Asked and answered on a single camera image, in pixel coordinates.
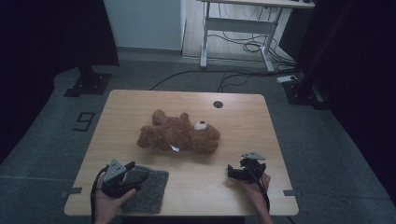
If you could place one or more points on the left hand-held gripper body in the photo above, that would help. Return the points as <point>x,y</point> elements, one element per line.
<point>114,170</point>

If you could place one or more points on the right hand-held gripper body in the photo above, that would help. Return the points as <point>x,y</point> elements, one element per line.
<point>253,166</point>

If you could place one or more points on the grey fluffy cloth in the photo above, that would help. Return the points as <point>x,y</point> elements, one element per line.
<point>149,193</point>

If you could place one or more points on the brown teddy bear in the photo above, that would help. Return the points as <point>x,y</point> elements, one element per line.
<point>179,133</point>

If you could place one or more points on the person's right hand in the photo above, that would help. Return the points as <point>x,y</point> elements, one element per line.
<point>257,189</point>

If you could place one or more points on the person's left hand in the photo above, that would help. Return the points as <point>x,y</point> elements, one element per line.
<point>107,203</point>

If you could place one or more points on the grey tape strip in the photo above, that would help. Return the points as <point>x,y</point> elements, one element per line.
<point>73,191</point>
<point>291,193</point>

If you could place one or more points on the black stand base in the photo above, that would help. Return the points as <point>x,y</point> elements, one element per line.
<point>90,84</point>
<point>303,93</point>

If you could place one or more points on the white power strip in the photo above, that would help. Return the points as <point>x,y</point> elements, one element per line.
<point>287,79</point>

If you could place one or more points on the dark curtain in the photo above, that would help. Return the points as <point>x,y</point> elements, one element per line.
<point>46,46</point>
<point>358,62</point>

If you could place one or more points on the white metal frame desk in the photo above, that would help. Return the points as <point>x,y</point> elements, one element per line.
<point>238,25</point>

